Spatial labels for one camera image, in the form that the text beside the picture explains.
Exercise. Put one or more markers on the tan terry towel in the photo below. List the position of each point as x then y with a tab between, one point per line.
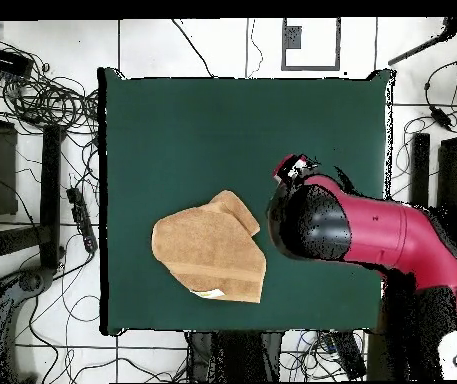
208	248

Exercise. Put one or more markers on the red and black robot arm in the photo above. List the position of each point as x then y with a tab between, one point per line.
372	232

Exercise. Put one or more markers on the black flat device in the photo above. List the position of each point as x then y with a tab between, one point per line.
348	356

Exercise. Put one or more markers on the dark green table cloth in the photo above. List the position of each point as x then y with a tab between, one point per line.
172	140

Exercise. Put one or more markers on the small grey square plate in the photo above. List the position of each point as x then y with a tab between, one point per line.
292	36

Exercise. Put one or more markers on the black upright bar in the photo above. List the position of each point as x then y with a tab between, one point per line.
420	168

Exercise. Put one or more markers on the black inline power brick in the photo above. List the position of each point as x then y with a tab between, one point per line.
440	118

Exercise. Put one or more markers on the black tripod leg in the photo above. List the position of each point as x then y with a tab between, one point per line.
420	48

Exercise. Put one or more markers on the long black power strip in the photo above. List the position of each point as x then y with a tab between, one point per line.
80	218

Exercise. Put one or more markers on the grey curved stand base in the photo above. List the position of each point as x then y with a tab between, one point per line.
28	282

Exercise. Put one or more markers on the black rectangular box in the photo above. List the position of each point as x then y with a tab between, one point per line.
6	60

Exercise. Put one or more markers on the grey square floor frame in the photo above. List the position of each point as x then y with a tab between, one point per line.
311	68

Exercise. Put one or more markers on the black robot pedestal stand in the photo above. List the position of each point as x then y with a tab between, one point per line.
236	356

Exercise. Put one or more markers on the black metal frame stand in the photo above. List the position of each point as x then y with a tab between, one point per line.
50	180

